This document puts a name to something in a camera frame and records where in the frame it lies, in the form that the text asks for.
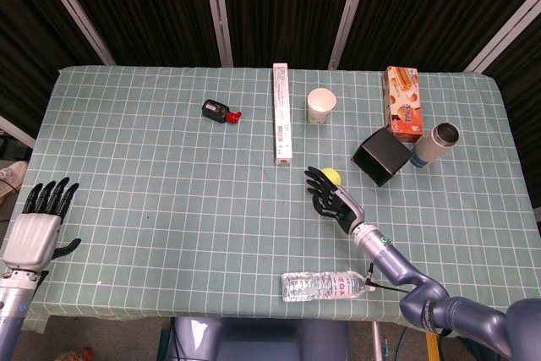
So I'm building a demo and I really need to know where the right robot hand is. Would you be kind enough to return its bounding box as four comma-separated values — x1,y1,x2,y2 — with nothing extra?
304,166,366,234

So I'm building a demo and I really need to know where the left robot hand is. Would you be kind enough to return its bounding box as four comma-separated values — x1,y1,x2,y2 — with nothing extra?
2,177,82,272

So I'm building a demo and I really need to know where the black cube box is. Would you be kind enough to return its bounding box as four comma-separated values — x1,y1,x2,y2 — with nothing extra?
352,127,413,188

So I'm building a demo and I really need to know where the yellow ball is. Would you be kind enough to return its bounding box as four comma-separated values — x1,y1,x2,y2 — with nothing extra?
320,167,342,187

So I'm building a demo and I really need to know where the green checked tablecloth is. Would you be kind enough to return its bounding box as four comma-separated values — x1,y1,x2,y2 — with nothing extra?
20,65,541,335

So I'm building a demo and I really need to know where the orange snack box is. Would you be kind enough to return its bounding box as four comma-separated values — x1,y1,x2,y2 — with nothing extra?
382,65,424,145

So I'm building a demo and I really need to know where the black bottle with red cap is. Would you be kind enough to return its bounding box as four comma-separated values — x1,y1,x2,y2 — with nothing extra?
201,98,243,125

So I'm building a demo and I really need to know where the clear plastic water bottle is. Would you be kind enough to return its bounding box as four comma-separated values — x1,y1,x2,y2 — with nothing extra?
281,270,376,304

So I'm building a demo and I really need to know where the white frame post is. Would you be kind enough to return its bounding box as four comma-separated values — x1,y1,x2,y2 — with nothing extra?
0,117,36,149
466,0,541,73
31,0,117,65
328,0,374,70
200,0,234,68

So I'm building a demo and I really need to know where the blue robot torso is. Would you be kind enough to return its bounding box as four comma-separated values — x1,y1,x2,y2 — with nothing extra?
172,317,352,361

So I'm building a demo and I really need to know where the metal table leg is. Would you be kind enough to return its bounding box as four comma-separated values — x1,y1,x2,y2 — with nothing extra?
371,321,385,361

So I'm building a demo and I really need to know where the white and blue thermos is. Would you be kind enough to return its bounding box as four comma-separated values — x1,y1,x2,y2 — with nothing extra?
410,122,461,169

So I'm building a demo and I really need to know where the long white cardboard box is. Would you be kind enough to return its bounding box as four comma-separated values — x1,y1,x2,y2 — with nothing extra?
272,63,293,167

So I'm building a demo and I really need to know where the white shoe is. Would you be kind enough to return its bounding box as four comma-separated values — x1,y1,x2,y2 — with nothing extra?
0,161,29,210

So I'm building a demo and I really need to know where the white paper cup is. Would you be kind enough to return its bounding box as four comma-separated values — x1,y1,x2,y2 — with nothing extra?
306,87,337,126

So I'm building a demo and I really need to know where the black cable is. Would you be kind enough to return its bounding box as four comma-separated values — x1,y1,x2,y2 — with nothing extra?
365,262,410,294

